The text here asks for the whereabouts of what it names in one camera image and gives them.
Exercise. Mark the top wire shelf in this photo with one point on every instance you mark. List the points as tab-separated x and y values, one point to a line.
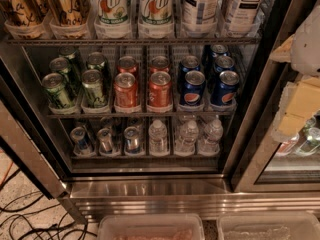
133	42

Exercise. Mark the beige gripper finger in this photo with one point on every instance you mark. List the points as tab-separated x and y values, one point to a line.
298	102

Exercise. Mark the front left orange can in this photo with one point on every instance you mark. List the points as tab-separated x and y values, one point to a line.
126	89

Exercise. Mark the right fridge glass door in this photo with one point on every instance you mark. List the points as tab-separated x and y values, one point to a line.
276	148

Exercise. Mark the open fridge door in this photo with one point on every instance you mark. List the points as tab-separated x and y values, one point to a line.
34	141

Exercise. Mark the left LaCroix can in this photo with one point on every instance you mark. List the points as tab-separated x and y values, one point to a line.
21	13

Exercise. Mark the slim blue can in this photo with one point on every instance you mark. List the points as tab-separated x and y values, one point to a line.
132	140
81	140
105	141

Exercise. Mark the back left orange can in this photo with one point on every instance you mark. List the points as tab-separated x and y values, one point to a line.
128	64

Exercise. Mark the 7up can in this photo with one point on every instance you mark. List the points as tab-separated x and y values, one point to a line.
156	12
112	12

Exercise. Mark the back right Pepsi can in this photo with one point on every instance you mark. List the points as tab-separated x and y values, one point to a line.
211	52

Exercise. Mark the middle slim blue can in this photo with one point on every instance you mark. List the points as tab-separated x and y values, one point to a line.
105	141

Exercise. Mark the pepsi can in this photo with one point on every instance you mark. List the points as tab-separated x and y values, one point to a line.
187	63
211	52
221	63
225	88
193	88

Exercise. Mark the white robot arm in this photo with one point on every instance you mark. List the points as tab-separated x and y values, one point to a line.
302	49

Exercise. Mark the back right orange can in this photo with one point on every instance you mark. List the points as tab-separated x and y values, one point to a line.
159	63

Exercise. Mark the right water bottle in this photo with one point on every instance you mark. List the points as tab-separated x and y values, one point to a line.
208	143

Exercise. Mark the right clear plastic bin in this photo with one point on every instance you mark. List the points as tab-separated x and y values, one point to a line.
268	226

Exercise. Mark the front right orange can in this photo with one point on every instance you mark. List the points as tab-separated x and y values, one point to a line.
160	89

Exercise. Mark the wire shelf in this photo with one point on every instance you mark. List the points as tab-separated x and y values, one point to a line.
139	114
133	42

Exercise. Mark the right 7up can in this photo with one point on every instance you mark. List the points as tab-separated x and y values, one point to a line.
156	12

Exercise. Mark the water bottle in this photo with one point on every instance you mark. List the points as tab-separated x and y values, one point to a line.
158	143
186	138
208	143

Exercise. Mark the right slim blue can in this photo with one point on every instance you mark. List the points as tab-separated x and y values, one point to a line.
132	140

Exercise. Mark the tea can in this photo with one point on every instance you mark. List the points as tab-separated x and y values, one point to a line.
198	12
240	12

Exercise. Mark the middle water bottle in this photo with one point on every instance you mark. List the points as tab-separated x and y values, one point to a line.
186	138

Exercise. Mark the left 7up can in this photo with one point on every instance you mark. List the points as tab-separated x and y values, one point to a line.
112	12

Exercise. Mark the left water bottle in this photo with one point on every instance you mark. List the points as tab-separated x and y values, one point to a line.
158	143

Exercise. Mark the clear plastic bin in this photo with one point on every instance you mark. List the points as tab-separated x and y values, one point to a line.
268	226
151	227

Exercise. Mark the orange can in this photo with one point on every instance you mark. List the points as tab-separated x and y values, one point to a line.
160	89
159	63
128	64
126	89

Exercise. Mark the back left Pepsi can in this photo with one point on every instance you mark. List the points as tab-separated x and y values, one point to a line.
187	63

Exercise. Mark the green can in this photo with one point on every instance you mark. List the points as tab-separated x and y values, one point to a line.
62	66
92	81
96	60
58	91
72	55

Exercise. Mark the left tea can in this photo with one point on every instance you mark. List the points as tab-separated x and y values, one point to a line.
198	12

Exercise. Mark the left clear plastic bin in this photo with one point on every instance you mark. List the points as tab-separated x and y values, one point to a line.
151	227

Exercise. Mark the front left Pepsi can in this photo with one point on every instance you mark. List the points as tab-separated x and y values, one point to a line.
193	88

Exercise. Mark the right tea can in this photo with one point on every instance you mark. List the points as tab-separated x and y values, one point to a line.
240	12

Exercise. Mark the lacroix can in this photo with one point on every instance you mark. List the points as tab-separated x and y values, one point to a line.
21	13
70	13

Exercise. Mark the right LaCroix can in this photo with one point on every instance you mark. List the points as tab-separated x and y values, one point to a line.
70	13

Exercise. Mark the middle wire shelf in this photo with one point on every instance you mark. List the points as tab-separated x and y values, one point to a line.
139	114

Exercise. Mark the middle right Pepsi can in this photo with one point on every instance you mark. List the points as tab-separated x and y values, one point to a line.
221	63

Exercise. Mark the front right Pepsi can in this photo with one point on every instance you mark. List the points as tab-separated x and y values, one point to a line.
225	88

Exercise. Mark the left slim blue can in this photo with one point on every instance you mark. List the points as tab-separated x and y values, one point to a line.
81	140

